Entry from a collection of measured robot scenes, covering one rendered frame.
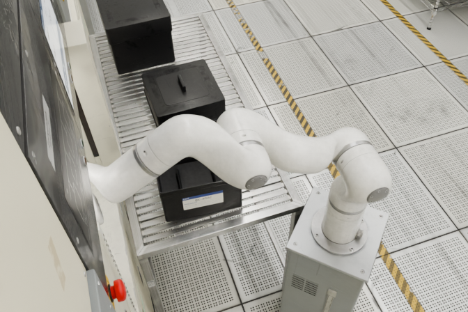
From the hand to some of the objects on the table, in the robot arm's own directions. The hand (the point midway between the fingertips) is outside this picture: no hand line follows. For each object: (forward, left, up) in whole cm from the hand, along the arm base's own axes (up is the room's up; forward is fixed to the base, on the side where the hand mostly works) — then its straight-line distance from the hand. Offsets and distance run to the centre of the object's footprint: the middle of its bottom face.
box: (+44, -126, -43) cm, 140 cm away
